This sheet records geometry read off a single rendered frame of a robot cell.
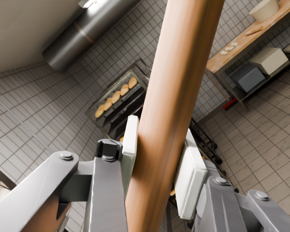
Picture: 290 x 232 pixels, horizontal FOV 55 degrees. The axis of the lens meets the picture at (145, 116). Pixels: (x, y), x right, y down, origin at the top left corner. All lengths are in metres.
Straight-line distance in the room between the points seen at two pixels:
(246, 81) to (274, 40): 1.14
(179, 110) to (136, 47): 4.95
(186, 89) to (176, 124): 0.02
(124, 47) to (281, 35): 2.75
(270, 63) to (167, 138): 4.63
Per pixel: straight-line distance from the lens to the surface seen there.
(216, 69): 4.38
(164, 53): 0.16
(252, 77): 4.72
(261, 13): 4.87
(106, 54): 5.16
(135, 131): 0.17
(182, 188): 0.16
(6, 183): 2.09
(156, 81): 0.16
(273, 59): 4.78
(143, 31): 5.09
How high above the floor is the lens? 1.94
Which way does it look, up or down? 12 degrees down
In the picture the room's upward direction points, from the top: 42 degrees counter-clockwise
